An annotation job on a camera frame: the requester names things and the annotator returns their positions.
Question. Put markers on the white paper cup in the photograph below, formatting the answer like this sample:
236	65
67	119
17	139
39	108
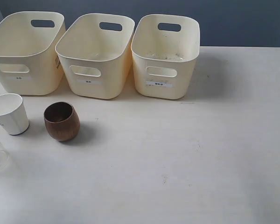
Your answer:
13	116

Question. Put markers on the left cream plastic bin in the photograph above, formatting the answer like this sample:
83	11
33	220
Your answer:
29	64

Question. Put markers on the cream plastic bin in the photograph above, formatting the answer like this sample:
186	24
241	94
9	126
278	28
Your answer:
95	54
29	64
165	49

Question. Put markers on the middle cream plastic bin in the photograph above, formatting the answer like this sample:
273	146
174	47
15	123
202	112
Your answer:
95	54

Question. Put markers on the brown wooden cup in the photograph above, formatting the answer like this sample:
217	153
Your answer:
61	121

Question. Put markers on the right cream plastic bin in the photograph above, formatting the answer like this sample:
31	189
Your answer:
165	49

